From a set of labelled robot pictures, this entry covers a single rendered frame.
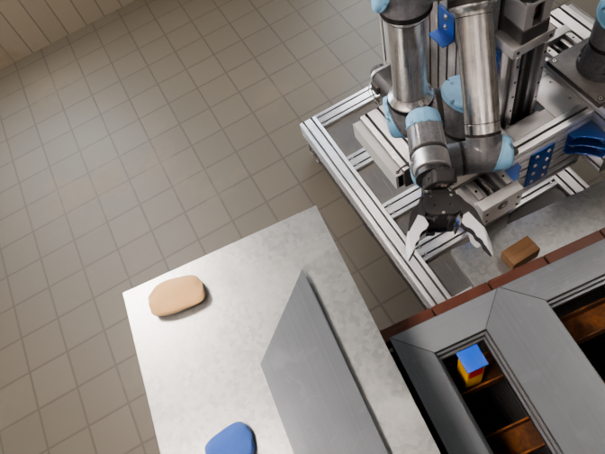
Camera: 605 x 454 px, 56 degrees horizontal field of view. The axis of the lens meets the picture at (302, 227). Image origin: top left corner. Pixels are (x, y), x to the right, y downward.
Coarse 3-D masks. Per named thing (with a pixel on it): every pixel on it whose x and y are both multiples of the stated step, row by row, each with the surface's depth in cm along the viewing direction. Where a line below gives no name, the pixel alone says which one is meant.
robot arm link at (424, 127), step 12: (420, 108) 118; (432, 108) 119; (408, 120) 120; (420, 120) 117; (432, 120) 116; (408, 132) 119; (420, 132) 115; (432, 132) 115; (444, 132) 118; (408, 144) 121; (420, 144) 114; (432, 144) 113; (444, 144) 114
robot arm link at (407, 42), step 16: (384, 0) 114; (400, 0) 115; (416, 0) 115; (432, 0) 116; (384, 16) 121; (400, 16) 118; (416, 16) 118; (400, 32) 124; (416, 32) 124; (400, 48) 128; (416, 48) 128; (400, 64) 132; (416, 64) 132; (400, 80) 137; (416, 80) 136; (384, 96) 152; (400, 96) 142; (416, 96) 141; (432, 96) 144; (384, 112) 148; (400, 112) 145; (400, 128) 149
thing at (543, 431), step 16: (576, 288) 156; (592, 288) 157; (560, 304) 157; (480, 336) 155; (448, 352) 156; (496, 352) 152; (512, 384) 149; (464, 400) 149; (528, 400) 144; (528, 416) 145; (480, 432) 144; (544, 432) 141
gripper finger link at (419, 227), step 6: (420, 216) 106; (414, 222) 106; (420, 222) 106; (426, 222) 106; (414, 228) 105; (420, 228) 105; (426, 228) 105; (408, 234) 105; (414, 234) 104; (420, 234) 105; (408, 240) 104; (414, 240) 104; (408, 246) 104; (414, 246) 103; (408, 252) 103; (408, 258) 103
